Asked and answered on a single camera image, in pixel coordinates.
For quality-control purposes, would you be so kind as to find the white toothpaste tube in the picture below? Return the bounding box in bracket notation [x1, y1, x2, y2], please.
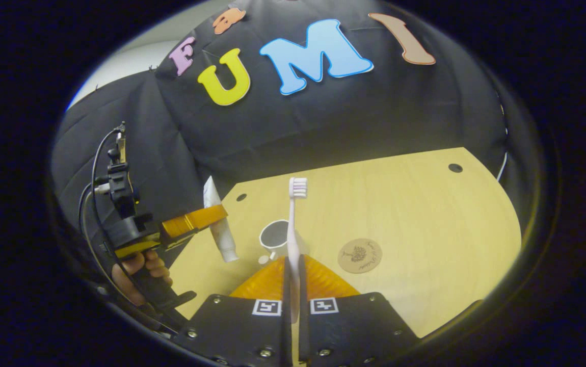
[203, 176, 240, 264]

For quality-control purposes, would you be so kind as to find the white cup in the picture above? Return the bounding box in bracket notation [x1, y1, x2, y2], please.
[258, 219, 305, 266]

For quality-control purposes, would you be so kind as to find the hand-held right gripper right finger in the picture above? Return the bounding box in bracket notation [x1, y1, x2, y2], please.
[298, 254, 421, 367]

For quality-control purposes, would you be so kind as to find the black cable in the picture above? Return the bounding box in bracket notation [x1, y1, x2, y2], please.
[91, 127, 136, 286]
[78, 182, 176, 332]

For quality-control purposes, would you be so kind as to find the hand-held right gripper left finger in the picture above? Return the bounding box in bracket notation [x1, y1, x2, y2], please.
[173, 255, 294, 367]

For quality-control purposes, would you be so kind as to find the black backdrop cloth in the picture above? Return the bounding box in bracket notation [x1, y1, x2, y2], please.
[51, 0, 510, 255]

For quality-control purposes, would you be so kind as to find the pink toothbrush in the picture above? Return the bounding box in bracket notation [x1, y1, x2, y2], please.
[287, 177, 309, 324]

